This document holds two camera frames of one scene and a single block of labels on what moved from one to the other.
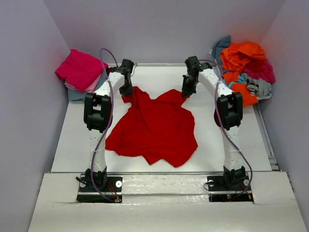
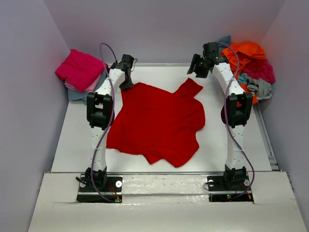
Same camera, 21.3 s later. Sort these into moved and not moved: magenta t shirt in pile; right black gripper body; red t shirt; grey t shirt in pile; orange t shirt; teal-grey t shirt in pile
Moved: right black gripper body; red t shirt
Not moved: magenta t shirt in pile; teal-grey t shirt in pile; orange t shirt; grey t shirt in pile
